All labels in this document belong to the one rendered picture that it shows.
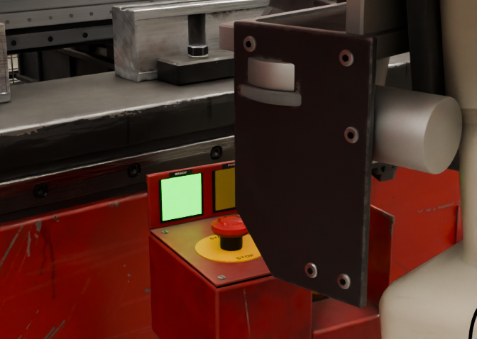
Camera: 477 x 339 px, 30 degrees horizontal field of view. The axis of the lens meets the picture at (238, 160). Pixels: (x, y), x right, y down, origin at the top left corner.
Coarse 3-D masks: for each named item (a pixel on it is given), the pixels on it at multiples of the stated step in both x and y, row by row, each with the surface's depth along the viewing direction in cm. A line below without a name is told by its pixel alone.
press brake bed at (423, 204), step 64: (0, 192) 97; (64, 192) 102; (128, 192) 108; (384, 192) 135; (448, 192) 144; (0, 256) 98; (64, 256) 103; (128, 256) 109; (0, 320) 100; (64, 320) 105; (128, 320) 111
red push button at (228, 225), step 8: (224, 216) 88; (232, 216) 88; (216, 224) 87; (224, 224) 86; (232, 224) 86; (240, 224) 86; (216, 232) 86; (224, 232) 86; (232, 232) 86; (240, 232) 86; (224, 240) 87; (232, 240) 87; (240, 240) 87; (224, 248) 87; (232, 248) 87; (240, 248) 88
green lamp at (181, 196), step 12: (168, 180) 92; (180, 180) 93; (192, 180) 94; (168, 192) 93; (180, 192) 93; (192, 192) 94; (168, 204) 93; (180, 204) 94; (192, 204) 94; (168, 216) 93; (180, 216) 94
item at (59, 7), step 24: (0, 0) 131; (24, 0) 133; (48, 0) 135; (72, 0) 138; (96, 0) 140; (120, 0) 143; (144, 0) 146; (168, 0) 148; (24, 24) 134; (48, 24) 137; (72, 24) 140; (96, 24) 142; (24, 48) 135; (48, 48) 138
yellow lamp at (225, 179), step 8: (232, 168) 96; (216, 176) 95; (224, 176) 95; (232, 176) 96; (216, 184) 95; (224, 184) 96; (232, 184) 96; (216, 192) 96; (224, 192) 96; (232, 192) 96; (216, 200) 96; (224, 200) 96; (232, 200) 97; (216, 208) 96; (224, 208) 96
